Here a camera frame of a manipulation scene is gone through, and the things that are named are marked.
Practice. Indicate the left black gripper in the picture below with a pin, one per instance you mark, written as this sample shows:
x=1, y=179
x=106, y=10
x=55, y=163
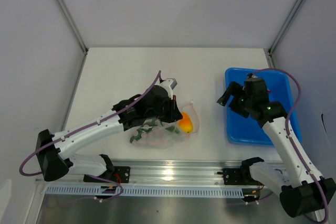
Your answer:
x=175, y=114

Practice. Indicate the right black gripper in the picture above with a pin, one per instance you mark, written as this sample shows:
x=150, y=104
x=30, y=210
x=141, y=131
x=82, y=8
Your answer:
x=233, y=88

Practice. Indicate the yellow orange mango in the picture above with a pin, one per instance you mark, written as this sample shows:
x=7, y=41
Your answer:
x=185, y=124

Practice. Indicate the green chili pepper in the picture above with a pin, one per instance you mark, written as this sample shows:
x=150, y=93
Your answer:
x=141, y=133

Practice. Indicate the clear zip top bag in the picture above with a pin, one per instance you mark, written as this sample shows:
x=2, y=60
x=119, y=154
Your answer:
x=161, y=138

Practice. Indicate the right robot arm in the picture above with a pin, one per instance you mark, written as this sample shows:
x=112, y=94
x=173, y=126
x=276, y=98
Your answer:
x=303, y=189

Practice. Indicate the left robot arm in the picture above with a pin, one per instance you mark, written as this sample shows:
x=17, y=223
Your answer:
x=57, y=153

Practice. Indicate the blue plastic tray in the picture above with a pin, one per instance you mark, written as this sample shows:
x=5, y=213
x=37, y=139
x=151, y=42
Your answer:
x=242, y=130

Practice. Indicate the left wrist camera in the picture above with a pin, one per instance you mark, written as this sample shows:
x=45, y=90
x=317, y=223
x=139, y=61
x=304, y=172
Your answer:
x=169, y=83

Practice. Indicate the aluminium mounting rail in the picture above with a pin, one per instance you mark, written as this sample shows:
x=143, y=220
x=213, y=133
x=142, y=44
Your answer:
x=175, y=173

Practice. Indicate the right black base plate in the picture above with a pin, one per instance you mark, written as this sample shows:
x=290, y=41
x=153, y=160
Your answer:
x=233, y=176

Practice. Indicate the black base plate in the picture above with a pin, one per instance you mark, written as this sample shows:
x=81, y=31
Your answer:
x=121, y=174
x=233, y=176

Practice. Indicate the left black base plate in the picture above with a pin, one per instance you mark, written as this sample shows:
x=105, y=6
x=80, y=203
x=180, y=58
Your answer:
x=121, y=174

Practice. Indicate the slotted cable duct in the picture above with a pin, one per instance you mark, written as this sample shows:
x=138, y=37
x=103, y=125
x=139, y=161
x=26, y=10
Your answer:
x=154, y=191

